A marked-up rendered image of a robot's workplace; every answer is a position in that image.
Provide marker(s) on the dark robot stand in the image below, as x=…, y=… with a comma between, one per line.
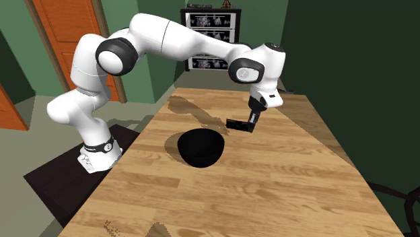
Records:
x=62, y=183

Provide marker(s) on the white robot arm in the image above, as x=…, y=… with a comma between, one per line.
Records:
x=154, y=36

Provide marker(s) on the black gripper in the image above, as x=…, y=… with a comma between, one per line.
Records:
x=256, y=105

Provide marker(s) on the orange panelled door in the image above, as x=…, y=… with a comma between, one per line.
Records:
x=70, y=29

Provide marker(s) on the black chair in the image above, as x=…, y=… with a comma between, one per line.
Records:
x=410, y=203

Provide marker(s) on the black bowl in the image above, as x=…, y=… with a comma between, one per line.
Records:
x=200, y=147

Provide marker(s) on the black chest with white drawers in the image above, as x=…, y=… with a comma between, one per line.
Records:
x=213, y=21

